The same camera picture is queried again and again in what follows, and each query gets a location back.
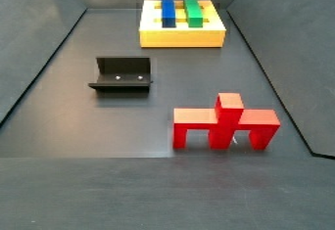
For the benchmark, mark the yellow slotted board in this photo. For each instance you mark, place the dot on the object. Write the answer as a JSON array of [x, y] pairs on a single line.
[[156, 36]]

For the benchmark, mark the red three-legged block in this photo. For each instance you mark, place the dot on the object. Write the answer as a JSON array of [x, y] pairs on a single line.
[[226, 118]]

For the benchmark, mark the green long bar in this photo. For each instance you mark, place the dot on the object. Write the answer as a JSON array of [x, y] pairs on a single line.
[[193, 13]]

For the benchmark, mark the blue long bar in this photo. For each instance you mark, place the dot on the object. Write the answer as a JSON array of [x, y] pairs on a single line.
[[168, 13]]

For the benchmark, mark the black angle bracket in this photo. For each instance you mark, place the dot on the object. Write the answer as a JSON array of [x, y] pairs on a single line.
[[122, 73]]

